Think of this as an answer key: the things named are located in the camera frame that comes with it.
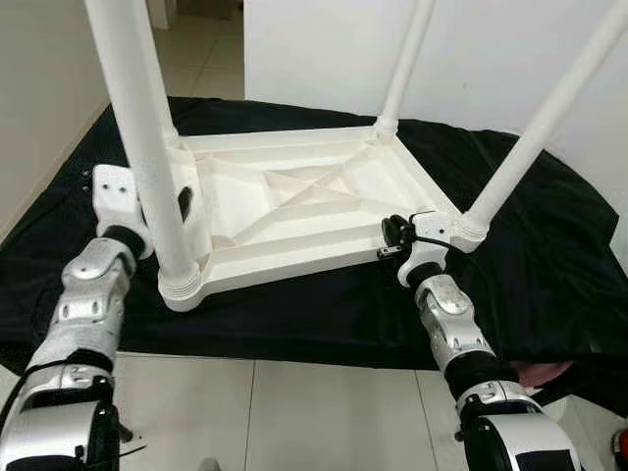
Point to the white plastic table leg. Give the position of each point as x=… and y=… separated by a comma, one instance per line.
x=404, y=59
x=165, y=108
x=147, y=147
x=549, y=113

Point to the white plastic table top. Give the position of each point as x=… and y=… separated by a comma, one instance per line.
x=255, y=267

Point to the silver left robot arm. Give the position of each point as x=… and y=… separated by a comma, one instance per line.
x=88, y=294

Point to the black tablecloth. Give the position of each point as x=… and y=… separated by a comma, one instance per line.
x=549, y=285

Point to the pink rounded object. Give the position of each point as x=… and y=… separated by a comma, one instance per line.
x=542, y=373

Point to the red round object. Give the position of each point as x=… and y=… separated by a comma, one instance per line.
x=622, y=444

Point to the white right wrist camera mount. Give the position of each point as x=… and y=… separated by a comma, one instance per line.
x=432, y=228

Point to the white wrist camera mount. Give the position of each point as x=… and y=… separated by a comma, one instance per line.
x=116, y=191
x=432, y=228

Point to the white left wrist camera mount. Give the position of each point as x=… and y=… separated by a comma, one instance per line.
x=116, y=191

